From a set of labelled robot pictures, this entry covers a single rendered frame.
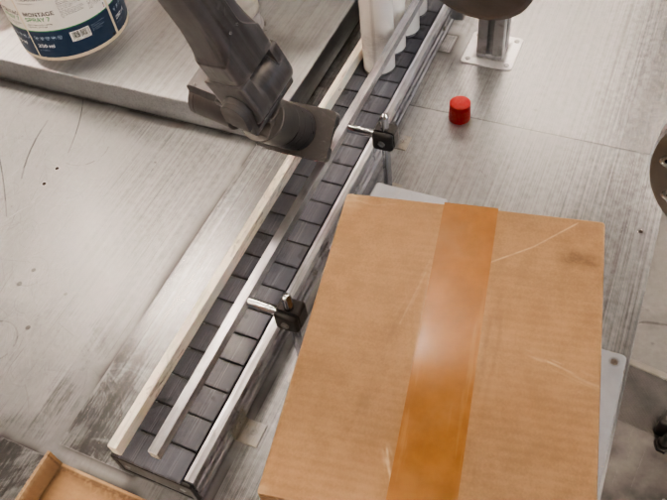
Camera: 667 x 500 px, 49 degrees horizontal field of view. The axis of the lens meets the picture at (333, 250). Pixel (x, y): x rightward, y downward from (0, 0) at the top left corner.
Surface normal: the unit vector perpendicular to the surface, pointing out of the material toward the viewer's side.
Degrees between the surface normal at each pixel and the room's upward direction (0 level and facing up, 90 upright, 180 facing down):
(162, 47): 0
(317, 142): 40
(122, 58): 0
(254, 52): 78
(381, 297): 0
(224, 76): 103
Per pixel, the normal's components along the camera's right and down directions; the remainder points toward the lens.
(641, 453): -0.10, -0.61
